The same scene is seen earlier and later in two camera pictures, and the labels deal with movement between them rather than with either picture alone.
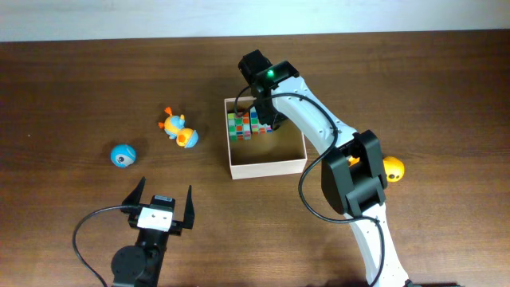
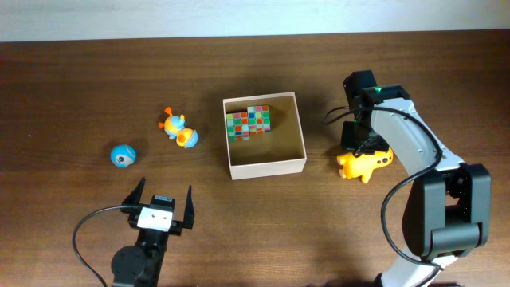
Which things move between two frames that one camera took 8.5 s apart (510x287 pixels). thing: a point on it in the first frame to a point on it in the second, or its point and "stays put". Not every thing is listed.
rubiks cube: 256,127 stays put
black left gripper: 176,226 stays put
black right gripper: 267,116 to 359,143
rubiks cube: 239,126 stays put
